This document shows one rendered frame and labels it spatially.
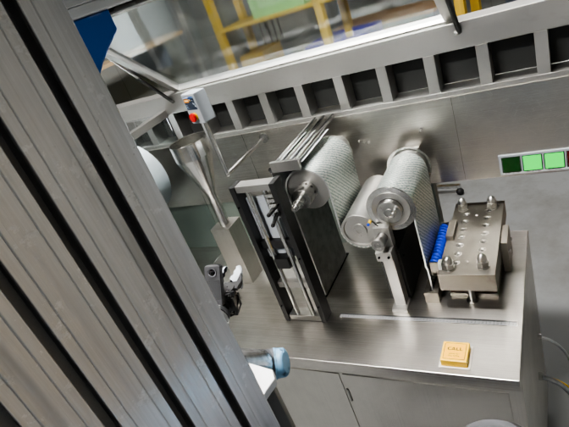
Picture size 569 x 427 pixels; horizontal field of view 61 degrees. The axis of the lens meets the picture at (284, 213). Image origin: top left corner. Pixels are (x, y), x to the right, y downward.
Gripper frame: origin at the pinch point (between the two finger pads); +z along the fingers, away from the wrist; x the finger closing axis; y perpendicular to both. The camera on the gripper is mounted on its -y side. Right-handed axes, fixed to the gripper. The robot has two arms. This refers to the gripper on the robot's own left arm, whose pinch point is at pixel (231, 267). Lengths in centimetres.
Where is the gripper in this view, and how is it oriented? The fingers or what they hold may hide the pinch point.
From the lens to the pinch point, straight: 149.2
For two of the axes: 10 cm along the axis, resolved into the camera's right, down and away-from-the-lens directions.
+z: 1.4, -5.0, 8.5
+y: 1.9, 8.6, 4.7
